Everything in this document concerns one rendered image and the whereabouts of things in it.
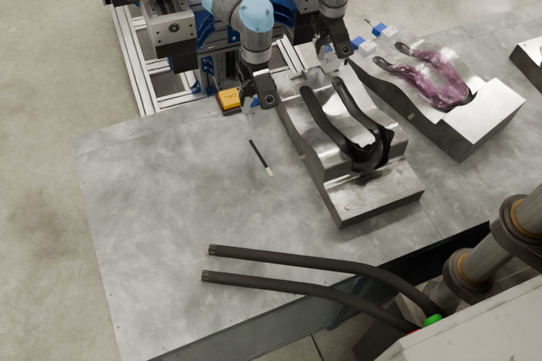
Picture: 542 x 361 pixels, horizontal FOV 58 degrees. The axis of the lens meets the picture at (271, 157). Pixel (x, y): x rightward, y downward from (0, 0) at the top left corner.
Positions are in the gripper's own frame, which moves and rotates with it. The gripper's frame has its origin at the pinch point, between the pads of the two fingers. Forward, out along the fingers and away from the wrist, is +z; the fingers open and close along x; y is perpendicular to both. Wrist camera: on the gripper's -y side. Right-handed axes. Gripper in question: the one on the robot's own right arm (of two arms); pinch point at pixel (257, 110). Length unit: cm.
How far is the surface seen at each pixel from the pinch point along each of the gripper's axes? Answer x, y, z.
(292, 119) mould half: -10.4, -1.9, 6.6
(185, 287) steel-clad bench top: 34, -35, 15
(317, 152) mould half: -10.3, -17.7, 1.6
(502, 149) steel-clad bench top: -70, -30, 15
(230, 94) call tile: 2.1, 17.1, 11.3
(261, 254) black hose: 13.3, -36.4, 8.7
